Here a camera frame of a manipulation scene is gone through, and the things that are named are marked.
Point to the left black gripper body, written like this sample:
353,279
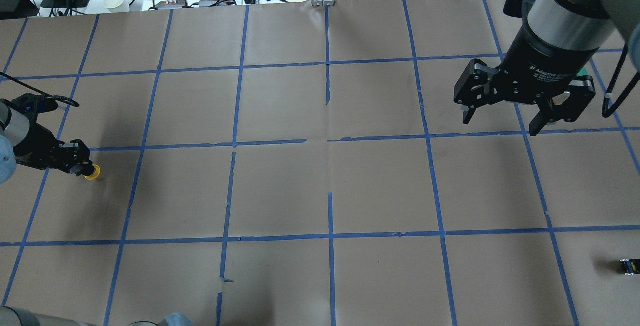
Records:
39,146

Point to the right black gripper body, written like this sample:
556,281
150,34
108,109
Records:
541,58

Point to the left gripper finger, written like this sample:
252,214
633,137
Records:
76,151
75,168

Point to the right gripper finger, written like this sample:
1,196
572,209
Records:
581,92
474,89

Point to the yellow push button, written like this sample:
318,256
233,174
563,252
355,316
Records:
91,172

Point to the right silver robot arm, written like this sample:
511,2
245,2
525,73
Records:
582,25

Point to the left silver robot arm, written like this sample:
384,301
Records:
10,117

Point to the white paper cup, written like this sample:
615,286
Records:
117,6

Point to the grey usb hub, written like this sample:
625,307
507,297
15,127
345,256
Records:
168,4
215,3

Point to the black yellow small component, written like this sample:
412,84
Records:
630,266

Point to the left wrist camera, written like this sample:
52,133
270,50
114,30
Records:
33,105

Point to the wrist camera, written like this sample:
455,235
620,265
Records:
33,105
518,8

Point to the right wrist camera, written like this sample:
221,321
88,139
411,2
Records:
518,8

